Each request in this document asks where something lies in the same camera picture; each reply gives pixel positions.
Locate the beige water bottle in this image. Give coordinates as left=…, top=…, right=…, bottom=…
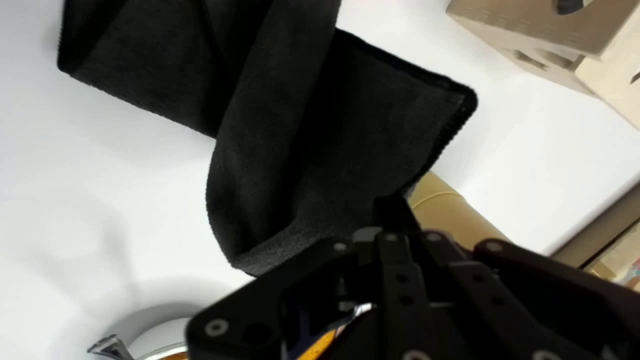
left=405, top=170, right=509, bottom=254

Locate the wooden shape sorter box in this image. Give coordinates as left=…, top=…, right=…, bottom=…
left=446, top=0, right=640, bottom=131

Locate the black cloth towel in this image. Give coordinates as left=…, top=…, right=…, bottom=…
left=55, top=0, right=479, bottom=278

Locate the yellow pencil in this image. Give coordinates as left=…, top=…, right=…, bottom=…
left=291, top=302, right=376, bottom=360

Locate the white bowl with cookies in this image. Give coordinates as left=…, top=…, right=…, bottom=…
left=98, top=302, right=198, bottom=360

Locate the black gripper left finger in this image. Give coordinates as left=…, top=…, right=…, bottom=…
left=186, top=195, right=435, bottom=360

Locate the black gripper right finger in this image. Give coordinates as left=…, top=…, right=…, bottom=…
left=397, top=195, right=640, bottom=360

